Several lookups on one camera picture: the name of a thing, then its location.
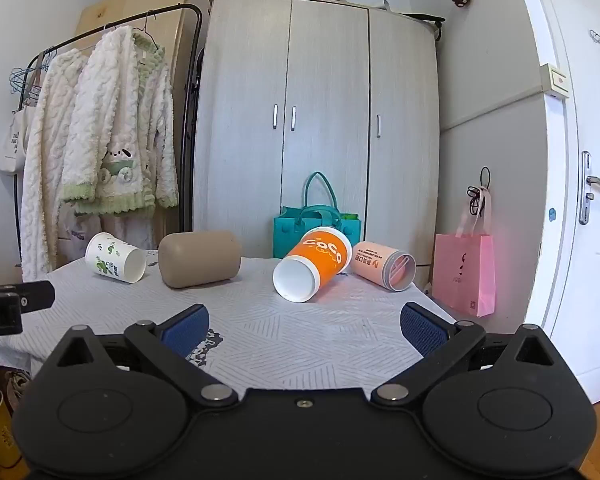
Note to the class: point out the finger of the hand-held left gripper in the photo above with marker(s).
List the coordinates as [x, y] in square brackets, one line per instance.
[37, 297]

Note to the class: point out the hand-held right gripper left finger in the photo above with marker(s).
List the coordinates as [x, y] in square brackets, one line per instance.
[187, 331]

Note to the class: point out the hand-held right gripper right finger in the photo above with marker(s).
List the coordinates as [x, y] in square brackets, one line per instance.
[422, 329]

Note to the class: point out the orange paper cup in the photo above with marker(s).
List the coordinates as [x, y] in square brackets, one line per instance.
[321, 255]

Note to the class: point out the beige cup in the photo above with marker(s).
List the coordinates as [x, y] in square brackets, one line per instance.
[200, 258]

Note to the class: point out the white cup with green print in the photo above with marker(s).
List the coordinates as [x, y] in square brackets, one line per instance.
[107, 256]

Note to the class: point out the pink paper cup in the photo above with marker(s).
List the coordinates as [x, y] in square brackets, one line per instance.
[372, 260]

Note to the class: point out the pink paper bag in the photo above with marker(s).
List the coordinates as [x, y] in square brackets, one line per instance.
[462, 276]

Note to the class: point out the shoe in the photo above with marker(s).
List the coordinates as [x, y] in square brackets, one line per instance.
[17, 385]

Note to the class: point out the light grey garment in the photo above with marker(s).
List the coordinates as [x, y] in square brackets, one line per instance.
[80, 232]

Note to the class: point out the white fluffy robe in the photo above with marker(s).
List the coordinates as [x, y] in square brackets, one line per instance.
[45, 160]

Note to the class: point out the teal handbag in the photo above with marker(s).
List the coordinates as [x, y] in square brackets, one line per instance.
[291, 234]

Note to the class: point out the white tote bag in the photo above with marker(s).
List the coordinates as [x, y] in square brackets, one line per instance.
[12, 146]

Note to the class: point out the white and green fluffy jacket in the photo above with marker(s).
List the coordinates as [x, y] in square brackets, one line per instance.
[120, 110]

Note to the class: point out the grey three-door wardrobe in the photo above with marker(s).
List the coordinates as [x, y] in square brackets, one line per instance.
[325, 85]

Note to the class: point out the white door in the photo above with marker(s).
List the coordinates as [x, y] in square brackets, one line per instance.
[580, 110]

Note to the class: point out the black clothes rack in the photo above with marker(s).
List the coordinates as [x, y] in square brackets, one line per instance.
[198, 40]

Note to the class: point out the pale wooden cabinet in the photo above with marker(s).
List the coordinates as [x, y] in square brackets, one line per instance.
[130, 5]

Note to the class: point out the black bag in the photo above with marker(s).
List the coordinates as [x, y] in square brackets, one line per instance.
[430, 21]

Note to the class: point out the beige wall box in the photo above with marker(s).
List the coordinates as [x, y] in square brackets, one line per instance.
[555, 80]

